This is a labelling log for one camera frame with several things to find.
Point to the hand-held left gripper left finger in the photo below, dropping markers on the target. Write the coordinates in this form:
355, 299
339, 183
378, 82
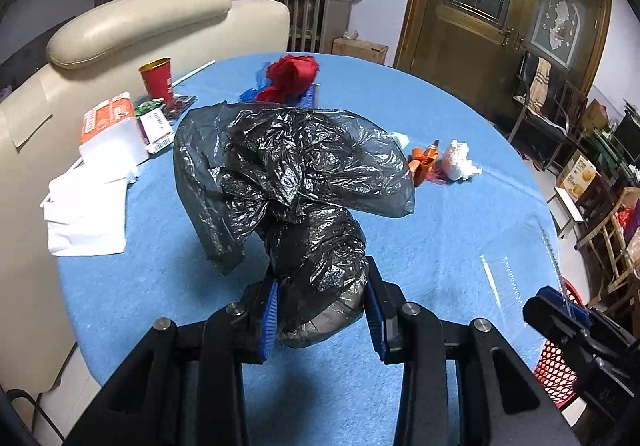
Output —
270, 318

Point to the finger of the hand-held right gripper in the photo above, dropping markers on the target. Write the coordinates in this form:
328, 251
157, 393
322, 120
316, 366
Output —
570, 308
555, 326

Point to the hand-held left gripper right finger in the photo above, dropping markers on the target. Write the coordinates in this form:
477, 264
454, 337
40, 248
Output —
375, 326

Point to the red plastic mesh basket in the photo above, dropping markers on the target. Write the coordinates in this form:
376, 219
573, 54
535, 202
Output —
552, 368

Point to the black plastic garbage bag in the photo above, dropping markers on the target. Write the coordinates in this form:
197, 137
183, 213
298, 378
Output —
300, 175

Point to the orange wrapper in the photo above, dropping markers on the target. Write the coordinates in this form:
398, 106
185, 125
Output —
425, 160

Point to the wicker chair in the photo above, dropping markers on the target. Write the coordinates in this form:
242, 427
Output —
607, 236

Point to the white step stool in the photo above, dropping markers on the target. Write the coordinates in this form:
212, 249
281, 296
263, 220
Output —
567, 203

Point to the blue tablecloth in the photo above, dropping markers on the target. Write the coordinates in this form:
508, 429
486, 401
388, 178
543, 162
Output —
450, 236

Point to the cardboard box with orange print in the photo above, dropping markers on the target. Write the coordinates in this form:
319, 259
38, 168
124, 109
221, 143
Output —
577, 173

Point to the black computer monitor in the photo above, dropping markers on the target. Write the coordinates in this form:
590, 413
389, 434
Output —
629, 135

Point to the white crumpled tissue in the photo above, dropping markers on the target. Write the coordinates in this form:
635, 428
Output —
460, 160

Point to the black armchair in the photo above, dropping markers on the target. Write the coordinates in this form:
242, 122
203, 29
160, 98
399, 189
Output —
537, 120

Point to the tall brown cardboard box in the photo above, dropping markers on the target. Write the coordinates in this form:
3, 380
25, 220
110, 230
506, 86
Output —
595, 115

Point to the dark red wooden chair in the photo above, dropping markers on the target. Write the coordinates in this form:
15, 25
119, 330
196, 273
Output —
575, 105

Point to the pile of white tissues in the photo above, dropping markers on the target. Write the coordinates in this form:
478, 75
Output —
85, 216

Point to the white barcode box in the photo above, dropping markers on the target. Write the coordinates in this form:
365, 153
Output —
157, 130

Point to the blue foil wrapper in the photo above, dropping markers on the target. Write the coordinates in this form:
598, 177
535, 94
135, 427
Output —
255, 85

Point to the striped scarf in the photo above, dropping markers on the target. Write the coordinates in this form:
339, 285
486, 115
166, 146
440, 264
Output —
540, 75

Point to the green snack packet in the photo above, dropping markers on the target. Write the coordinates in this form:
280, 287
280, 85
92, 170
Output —
146, 106

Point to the red crumpled wrapper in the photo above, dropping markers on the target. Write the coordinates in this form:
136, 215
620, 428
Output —
292, 73

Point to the orange and white tissue pack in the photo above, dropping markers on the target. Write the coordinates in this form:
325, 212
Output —
110, 125

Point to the white plastic stick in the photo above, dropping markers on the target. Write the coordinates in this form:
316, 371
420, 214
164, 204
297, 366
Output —
192, 73

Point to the red paper cup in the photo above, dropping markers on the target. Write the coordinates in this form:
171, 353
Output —
157, 80

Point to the wooden double door with glass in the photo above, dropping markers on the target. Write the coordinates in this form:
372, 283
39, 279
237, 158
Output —
480, 25

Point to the wooden slatted radiator cover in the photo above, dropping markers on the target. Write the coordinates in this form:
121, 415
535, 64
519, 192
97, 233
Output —
332, 20

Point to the cream leather sofa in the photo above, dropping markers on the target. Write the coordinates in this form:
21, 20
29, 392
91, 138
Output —
150, 25

